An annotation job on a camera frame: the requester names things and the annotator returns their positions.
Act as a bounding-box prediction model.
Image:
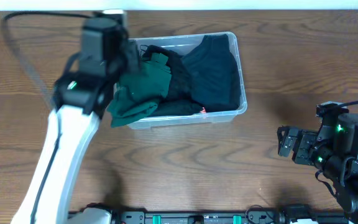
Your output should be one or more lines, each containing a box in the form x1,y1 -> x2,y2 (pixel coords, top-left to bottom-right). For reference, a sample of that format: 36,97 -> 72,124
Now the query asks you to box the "dark green garment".
108,53 -> 172,128

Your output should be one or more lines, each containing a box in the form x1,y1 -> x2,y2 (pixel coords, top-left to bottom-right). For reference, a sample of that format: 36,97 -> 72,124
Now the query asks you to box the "small black garment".
181,34 -> 234,112

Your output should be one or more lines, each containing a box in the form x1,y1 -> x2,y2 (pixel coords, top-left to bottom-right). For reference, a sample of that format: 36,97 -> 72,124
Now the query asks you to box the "pink printed t-shirt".
200,108 -> 207,114

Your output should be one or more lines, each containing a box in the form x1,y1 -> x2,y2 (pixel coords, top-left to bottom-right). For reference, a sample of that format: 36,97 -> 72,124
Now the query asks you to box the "black garment with tag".
228,57 -> 241,111

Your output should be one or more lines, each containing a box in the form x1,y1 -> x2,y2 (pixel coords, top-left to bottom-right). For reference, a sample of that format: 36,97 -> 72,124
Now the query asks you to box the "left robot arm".
12,9 -> 139,223

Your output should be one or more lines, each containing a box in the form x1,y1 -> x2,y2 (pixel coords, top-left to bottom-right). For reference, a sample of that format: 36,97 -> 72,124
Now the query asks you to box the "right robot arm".
277,101 -> 358,223

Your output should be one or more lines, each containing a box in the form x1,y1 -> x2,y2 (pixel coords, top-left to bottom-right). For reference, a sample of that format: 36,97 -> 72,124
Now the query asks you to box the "clear plastic storage bin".
126,32 -> 247,129

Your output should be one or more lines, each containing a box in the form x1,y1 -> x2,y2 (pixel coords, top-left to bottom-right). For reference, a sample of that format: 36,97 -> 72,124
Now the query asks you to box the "black mounting rail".
67,203 -> 347,224

